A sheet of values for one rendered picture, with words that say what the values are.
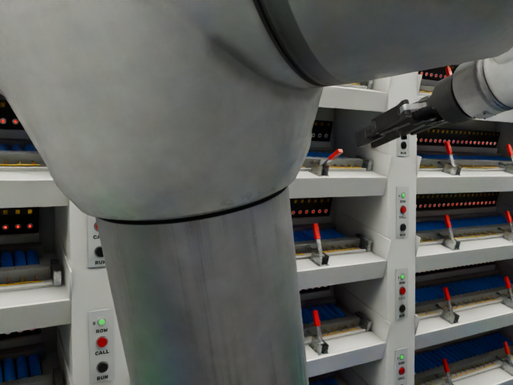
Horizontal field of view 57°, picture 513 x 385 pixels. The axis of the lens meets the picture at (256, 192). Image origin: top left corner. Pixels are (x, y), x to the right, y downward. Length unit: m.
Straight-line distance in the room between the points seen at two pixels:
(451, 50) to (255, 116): 0.07
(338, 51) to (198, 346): 0.14
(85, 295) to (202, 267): 0.65
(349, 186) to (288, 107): 0.89
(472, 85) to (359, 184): 0.44
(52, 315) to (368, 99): 0.78
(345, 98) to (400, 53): 0.93
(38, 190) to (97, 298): 0.20
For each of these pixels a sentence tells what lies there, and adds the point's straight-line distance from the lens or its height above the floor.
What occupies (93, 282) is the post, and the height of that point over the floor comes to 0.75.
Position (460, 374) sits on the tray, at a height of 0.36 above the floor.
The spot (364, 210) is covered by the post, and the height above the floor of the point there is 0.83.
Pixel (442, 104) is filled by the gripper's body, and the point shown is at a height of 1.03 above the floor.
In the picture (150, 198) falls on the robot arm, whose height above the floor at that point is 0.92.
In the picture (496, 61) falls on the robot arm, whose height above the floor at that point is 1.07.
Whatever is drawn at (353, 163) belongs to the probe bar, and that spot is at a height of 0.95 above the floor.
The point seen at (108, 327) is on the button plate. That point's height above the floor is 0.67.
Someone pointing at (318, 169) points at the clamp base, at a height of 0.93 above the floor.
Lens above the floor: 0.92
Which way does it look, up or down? 2 degrees down
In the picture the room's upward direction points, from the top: straight up
